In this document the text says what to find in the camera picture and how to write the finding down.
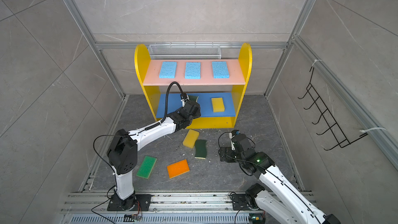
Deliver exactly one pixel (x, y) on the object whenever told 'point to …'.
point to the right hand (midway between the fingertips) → (226, 149)
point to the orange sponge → (178, 168)
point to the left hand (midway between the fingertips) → (195, 105)
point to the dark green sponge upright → (200, 152)
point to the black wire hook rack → (334, 129)
